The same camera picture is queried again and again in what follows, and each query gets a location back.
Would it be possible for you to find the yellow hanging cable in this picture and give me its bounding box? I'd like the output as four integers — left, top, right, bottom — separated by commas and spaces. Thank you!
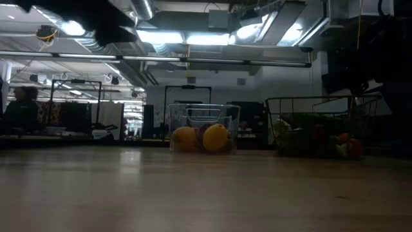
353, 0, 363, 52

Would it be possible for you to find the clear plastic bin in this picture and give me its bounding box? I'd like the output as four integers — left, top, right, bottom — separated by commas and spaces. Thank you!
168, 102, 241, 155

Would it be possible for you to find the black column speaker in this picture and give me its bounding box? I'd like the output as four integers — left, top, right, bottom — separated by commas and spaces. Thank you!
142, 104, 155, 140

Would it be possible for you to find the green cucumber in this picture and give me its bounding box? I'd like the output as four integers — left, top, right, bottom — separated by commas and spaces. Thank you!
288, 112, 358, 131

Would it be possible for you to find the silver ventilation duct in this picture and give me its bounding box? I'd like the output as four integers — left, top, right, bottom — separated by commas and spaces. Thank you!
128, 0, 156, 21

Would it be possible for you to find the black gantry frame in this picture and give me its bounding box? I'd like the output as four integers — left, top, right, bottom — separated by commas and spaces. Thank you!
163, 84, 212, 139
50, 79, 103, 136

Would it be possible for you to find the metal wire basket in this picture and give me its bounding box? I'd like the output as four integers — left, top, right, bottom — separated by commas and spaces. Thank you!
265, 94, 383, 161

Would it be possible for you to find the yellow lemon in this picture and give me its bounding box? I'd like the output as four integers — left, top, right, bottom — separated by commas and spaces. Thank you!
202, 123, 229, 153

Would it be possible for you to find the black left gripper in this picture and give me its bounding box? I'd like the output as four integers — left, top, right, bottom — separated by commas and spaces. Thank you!
38, 0, 139, 46

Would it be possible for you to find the orange-yellow citrus fruit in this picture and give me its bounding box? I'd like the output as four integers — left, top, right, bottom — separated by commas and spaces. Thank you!
171, 126, 198, 153

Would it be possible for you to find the long ceiling light rail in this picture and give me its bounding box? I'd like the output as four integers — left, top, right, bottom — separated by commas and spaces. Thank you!
0, 50, 312, 68

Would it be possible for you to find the person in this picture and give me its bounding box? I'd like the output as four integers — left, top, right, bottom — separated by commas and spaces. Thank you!
1, 86, 40, 136

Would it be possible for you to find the rectangular ceiling light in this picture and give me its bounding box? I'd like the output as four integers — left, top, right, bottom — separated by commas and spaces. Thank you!
138, 30, 184, 44
185, 34, 230, 46

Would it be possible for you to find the orange carrot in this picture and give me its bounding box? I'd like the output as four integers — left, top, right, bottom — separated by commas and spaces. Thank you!
347, 138, 365, 159

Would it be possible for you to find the light green long pepper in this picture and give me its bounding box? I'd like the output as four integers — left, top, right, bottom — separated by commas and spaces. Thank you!
273, 118, 302, 149

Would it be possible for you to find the black aluminium table frame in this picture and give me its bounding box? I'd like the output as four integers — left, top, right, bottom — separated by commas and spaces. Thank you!
0, 137, 412, 159

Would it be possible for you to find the dark red apple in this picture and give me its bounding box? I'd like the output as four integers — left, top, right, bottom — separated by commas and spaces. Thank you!
194, 124, 210, 151

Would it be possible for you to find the grey ceiling box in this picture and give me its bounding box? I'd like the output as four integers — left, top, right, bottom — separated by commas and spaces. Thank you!
208, 9, 229, 30

